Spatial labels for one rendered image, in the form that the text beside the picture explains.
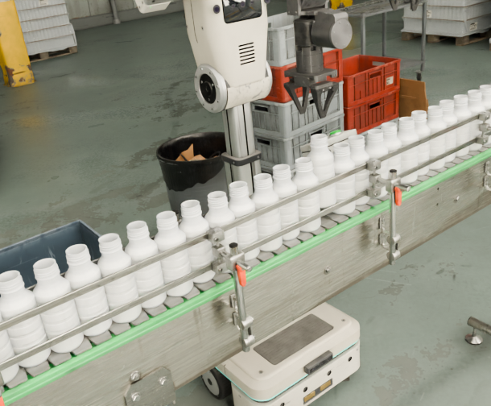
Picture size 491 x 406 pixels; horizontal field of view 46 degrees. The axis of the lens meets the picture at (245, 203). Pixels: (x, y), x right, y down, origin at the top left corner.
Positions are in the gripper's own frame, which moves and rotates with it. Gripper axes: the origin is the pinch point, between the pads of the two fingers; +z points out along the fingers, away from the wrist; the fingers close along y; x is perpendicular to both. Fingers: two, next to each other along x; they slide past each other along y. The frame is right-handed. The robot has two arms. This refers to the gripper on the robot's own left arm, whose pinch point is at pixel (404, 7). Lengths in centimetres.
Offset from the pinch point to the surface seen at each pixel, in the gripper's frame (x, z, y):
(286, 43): -94, 38, 158
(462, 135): -3.5, 33.8, -17.0
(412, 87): -218, 95, 163
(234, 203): 72, 26, -15
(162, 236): 90, 26, -16
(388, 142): 25.7, 27.1, -15.7
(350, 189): 42, 33, -18
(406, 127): 19.5, 25.1, -16.1
